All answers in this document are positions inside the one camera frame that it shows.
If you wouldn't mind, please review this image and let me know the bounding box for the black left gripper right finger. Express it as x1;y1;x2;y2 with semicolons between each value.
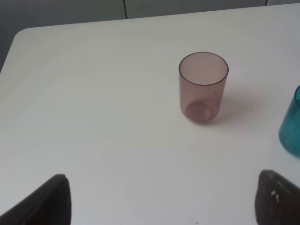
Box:
255;170;300;225

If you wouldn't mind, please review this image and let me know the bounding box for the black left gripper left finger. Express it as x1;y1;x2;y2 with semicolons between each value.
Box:
0;174;72;225

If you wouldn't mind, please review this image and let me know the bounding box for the teal translucent plastic cup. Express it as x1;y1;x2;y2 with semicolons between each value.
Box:
278;86;300;158

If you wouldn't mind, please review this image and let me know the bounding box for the pink translucent plastic cup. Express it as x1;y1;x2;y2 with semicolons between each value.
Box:
179;52;229;124

